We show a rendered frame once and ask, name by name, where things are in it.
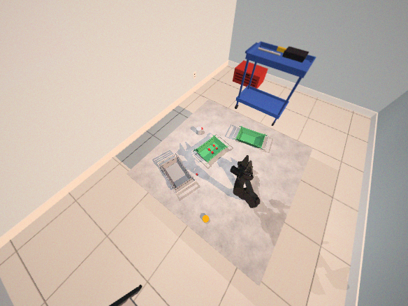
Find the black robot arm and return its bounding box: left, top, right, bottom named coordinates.
left=231, top=166, right=260, bottom=208

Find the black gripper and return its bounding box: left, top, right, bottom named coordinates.
left=236, top=155, right=254, bottom=182

